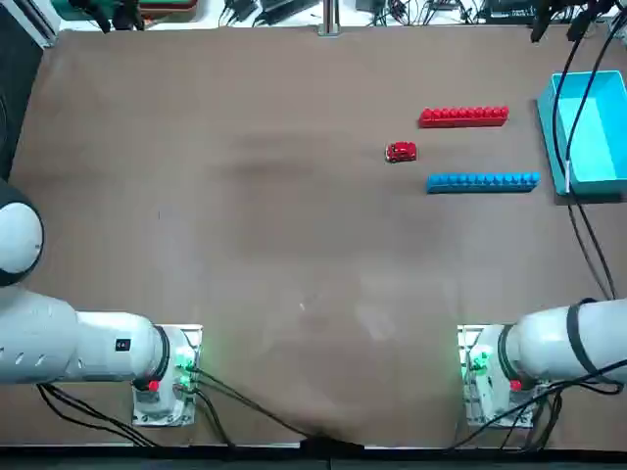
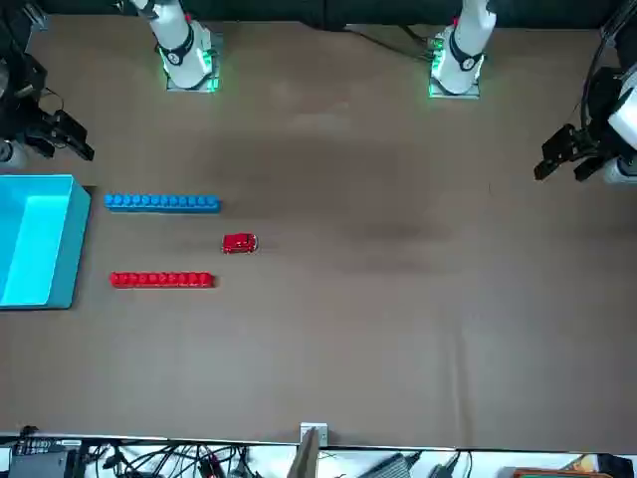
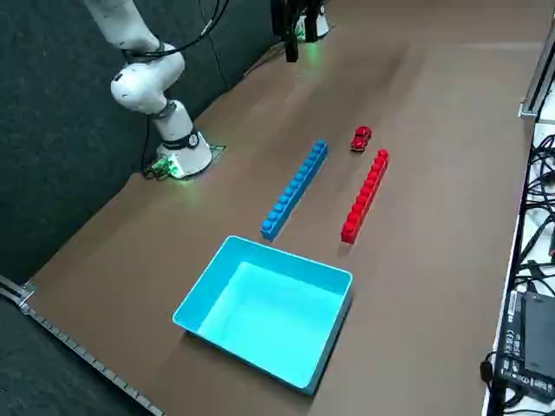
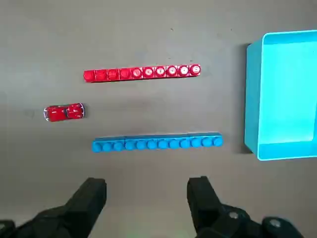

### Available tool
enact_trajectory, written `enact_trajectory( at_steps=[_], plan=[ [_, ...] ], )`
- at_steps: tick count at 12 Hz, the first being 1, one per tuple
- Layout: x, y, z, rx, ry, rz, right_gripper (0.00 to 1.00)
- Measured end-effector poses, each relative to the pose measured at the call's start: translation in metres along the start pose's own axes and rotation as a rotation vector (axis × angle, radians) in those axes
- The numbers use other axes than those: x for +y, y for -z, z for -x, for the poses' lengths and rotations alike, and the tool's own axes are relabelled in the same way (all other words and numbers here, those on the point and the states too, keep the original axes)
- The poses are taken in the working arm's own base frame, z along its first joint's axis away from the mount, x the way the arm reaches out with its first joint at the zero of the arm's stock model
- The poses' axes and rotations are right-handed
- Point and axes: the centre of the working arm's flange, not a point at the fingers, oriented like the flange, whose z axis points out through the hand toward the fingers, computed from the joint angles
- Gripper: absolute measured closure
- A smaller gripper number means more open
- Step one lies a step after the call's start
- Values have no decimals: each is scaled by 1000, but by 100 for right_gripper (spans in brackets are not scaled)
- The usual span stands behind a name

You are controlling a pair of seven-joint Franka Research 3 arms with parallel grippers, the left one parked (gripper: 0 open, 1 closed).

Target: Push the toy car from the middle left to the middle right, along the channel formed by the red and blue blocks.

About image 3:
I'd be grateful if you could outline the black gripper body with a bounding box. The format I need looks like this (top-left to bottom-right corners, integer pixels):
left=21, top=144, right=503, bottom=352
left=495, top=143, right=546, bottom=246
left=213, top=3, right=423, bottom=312
left=271, top=0, right=327, bottom=13

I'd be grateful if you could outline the red toy car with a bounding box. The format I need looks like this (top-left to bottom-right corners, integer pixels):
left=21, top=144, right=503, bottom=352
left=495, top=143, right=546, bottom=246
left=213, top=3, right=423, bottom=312
left=349, top=126, right=375, bottom=153

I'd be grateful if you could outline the blue studded block bar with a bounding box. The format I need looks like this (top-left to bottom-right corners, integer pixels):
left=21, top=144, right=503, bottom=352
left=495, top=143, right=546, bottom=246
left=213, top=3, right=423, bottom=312
left=260, top=138, right=330, bottom=243

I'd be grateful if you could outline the red studded block bar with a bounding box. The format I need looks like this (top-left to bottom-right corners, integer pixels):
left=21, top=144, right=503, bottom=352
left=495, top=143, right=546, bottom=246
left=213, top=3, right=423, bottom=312
left=340, top=148, right=390, bottom=245

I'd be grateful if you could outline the green circuit board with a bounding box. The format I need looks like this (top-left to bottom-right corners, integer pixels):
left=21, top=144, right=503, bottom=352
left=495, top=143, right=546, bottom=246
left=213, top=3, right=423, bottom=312
left=145, top=158, right=179, bottom=179

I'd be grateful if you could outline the teal plastic bin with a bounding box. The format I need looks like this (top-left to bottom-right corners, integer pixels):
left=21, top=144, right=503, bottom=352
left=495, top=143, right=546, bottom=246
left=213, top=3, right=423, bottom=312
left=172, top=235, right=354, bottom=396

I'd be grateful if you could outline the black power adapter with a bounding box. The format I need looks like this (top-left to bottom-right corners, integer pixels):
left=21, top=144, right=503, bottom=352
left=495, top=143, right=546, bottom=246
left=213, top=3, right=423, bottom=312
left=497, top=289, right=555, bottom=391

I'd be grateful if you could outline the metal base plate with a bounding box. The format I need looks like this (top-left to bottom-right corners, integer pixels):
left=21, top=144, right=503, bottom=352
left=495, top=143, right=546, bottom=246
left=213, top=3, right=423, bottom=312
left=153, top=142, right=227, bottom=183

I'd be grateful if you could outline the thin black base cable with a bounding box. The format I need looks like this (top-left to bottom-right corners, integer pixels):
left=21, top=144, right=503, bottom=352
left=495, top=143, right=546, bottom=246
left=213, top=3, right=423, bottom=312
left=141, top=120, right=153, bottom=177

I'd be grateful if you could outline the short aluminium rail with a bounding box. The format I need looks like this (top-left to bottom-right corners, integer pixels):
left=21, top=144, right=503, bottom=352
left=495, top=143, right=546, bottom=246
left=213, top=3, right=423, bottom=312
left=519, top=0, right=555, bottom=119

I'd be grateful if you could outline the looped black cable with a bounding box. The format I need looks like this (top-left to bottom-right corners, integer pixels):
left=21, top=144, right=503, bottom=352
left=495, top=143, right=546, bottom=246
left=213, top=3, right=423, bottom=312
left=525, top=133, right=555, bottom=207

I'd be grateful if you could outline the straight black cable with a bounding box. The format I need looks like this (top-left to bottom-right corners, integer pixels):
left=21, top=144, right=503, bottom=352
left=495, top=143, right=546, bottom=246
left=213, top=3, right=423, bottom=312
left=518, top=207, right=555, bottom=263

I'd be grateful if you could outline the long slotted aluminium rail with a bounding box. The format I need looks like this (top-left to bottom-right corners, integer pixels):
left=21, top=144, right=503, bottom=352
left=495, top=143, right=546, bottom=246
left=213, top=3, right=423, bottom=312
left=0, top=274, right=166, bottom=416

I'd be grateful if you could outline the black plug cable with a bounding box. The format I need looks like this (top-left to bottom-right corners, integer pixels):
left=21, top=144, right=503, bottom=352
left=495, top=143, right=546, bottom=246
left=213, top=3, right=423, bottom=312
left=479, top=349, right=521, bottom=416

